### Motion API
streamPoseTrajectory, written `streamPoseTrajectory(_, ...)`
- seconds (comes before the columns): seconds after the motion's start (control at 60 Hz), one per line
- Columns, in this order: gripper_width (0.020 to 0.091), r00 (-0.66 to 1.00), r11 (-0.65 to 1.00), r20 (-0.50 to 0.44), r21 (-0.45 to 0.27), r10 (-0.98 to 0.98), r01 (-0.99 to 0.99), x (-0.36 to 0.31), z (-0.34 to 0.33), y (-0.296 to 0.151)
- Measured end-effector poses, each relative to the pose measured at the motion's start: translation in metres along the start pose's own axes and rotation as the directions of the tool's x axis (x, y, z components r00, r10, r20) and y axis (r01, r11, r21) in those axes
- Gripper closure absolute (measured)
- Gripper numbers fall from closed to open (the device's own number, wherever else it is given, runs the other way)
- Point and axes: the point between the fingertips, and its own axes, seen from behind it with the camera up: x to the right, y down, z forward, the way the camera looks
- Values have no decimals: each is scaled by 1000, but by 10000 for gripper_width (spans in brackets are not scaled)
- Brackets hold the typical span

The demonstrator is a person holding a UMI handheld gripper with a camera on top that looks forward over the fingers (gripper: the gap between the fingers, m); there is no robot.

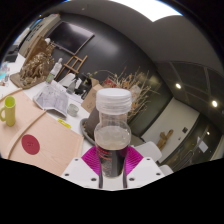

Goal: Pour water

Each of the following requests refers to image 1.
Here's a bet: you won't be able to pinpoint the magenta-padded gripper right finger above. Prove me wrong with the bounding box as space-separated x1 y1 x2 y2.
121 145 167 190

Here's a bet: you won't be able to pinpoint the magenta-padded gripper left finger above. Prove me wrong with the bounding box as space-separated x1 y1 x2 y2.
60 145 103 190

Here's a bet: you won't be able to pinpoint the clear bottle with dark drink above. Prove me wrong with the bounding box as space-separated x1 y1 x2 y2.
93 87 133 179

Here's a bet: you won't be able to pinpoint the white chair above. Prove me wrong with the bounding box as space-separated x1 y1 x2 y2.
159 164 174 177
134 140 163 164
59 72 76 88

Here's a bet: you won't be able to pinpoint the wooden mannequin figure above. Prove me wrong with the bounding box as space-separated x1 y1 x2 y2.
156 129 174 151

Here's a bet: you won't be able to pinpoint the dry plant in grey pot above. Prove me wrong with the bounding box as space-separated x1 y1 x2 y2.
83 66 158 143

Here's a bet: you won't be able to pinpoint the small yellow tag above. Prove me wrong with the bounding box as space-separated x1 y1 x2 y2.
57 118 72 130

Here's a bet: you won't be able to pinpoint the flat round red coaster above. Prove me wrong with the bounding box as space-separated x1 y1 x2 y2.
21 133 41 156

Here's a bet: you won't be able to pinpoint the small white bowl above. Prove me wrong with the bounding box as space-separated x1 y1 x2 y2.
66 103 80 118

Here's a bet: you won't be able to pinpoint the brown cardboard box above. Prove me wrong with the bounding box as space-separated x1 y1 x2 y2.
80 83 104 114

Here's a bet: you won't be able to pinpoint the open newspaper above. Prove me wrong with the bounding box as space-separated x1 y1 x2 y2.
32 83 70 118

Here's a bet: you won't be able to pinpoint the grey drink bottle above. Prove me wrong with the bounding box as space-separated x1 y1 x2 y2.
66 78 77 95

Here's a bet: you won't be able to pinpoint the lime green mug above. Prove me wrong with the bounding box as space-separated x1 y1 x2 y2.
0 95 17 128

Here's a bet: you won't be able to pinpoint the red box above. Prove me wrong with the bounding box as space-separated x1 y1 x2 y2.
101 77 118 88

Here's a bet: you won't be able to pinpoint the round ceiling lights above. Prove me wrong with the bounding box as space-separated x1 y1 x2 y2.
174 81 219 109

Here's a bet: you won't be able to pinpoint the white spray bottle green label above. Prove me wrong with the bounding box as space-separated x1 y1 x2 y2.
45 57 64 84

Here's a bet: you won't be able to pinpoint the wooden easel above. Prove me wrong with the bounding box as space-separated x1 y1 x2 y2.
54 54 89 83

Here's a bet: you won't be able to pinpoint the black flat case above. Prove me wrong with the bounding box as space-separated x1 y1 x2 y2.
2 44 20 64

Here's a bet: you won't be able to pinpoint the long ceiling light panel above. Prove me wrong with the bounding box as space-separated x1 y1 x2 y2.
109 0 184 23

